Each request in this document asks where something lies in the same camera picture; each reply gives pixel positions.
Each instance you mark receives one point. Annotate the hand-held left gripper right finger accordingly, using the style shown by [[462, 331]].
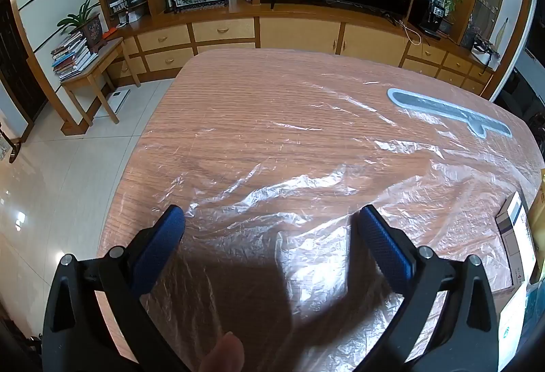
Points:
[[383, 242]]

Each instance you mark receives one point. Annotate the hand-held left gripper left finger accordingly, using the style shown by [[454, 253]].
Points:
[[164, 238]]

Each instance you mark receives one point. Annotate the person's left hand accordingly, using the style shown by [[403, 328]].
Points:
[[223, 355]]

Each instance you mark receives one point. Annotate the white box with grey end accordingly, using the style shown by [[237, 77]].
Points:
[[515, 244]]

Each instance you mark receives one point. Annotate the grey plastic strip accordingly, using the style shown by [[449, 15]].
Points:
[[430, 104]]

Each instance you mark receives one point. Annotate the white bathroom scale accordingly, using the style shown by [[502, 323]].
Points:
[[115, 99]]

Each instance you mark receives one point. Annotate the white paper packet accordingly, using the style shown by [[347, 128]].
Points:
[[511, 325]]

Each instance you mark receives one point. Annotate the yellow paper bag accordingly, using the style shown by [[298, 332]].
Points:
[[540, 218]]

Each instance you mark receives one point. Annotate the small wooden side table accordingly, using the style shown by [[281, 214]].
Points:
[[96, 67]]

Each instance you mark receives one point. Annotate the stack of books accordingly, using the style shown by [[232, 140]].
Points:
[[72, 59]]

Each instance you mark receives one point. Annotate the potted orchid plant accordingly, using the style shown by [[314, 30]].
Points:
[[91, 31]]

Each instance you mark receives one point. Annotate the black coffee machine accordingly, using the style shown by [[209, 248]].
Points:
[[432, 16]]

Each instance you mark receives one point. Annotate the dark wooden door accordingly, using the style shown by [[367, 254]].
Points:
[[17, 57]]

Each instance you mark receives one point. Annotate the small leafy potted plant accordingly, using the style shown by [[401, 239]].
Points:
[[449, 3]]

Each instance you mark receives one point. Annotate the wooden wall cabinet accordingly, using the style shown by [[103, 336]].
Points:
[[298, 35]]

